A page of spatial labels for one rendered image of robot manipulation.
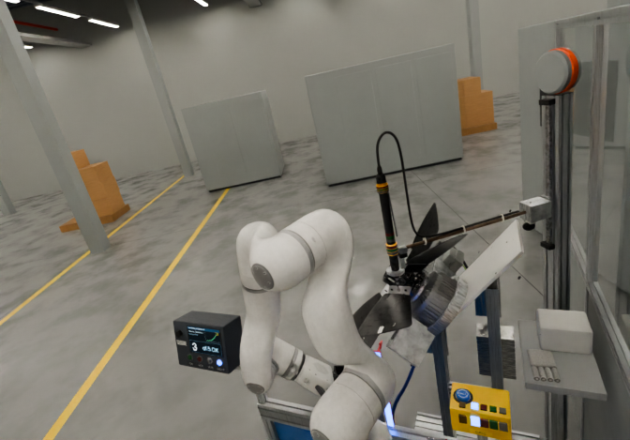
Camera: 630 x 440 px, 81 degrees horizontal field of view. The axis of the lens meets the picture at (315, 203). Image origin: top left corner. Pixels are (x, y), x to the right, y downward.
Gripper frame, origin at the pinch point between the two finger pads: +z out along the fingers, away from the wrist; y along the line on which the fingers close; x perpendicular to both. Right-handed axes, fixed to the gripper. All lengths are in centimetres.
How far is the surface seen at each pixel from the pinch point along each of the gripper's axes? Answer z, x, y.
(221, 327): -37, 19, 37
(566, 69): 19, -124, 29
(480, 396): 37.4, -17.4, 2.8
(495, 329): 58, -33, 41
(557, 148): 37, -104, 39
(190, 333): -46, 30, 44
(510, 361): 79, -23, 51
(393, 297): 14.2, -23.2, 39.8
